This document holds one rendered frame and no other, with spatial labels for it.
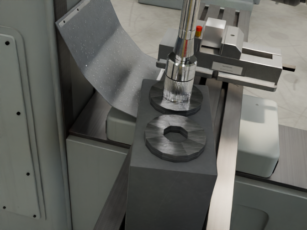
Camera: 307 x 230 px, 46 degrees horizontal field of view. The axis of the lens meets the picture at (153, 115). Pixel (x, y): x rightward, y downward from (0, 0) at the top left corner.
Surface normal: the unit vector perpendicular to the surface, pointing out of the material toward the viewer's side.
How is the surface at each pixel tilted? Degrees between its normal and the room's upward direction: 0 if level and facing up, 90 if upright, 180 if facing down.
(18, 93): 88
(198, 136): 0
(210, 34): 90
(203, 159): 0
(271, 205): 90
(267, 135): 0
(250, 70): 90
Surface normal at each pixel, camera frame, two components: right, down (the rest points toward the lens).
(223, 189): 0.09, -0.78
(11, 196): -0.24, 0.56
